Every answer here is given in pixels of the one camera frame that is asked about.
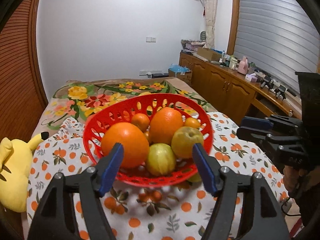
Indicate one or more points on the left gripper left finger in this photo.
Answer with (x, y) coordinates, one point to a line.
(55, 214)

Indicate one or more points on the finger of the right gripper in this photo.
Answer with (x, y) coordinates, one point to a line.
(273, 122)
(265, 136)

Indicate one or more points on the small kumquat orange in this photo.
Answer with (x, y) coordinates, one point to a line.
(192, 122)

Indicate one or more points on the yellow-green pear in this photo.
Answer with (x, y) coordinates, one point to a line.
(183, 140)

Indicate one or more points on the large orange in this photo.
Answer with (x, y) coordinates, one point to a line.
(164, 124)
(133, 140)

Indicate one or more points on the green apple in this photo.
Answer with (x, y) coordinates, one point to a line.
(161, 160)

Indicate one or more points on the mandarin front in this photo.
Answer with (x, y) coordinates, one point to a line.
(141, 120)

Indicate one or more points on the right hand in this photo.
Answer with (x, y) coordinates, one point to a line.
(296, 181)

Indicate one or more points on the wooden sideboard cabinet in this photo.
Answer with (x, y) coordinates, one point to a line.
(228, 92)

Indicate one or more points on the pink bottle on cabinet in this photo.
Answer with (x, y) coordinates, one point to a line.
(243, 66)

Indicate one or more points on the grey window blind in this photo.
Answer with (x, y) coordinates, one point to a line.
(278, 37)

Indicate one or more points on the yellow plush toy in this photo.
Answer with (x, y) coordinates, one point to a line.
(16, 157)

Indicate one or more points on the green pear near basket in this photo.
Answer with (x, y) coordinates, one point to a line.
(195, 178)

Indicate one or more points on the orange-print tablecloth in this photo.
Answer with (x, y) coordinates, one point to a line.
(173, 212)

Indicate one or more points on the cardboard box on cabinet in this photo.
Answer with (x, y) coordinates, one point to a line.
(209, 54)

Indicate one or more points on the blue bag in box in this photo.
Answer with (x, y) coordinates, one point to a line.
(182, 73)

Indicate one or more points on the floral bed blanket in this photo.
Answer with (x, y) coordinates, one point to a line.
(80, 99)

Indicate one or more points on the wooden louvred wardrobe door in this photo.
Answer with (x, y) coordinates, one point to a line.
(23, 98)

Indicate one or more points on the red perforated plastic basket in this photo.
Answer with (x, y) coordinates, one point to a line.
(147, 104)

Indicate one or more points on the beige curtain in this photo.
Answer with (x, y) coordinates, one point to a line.
(210, 8)

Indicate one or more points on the white wall switch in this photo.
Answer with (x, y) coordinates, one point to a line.
(150, 40)

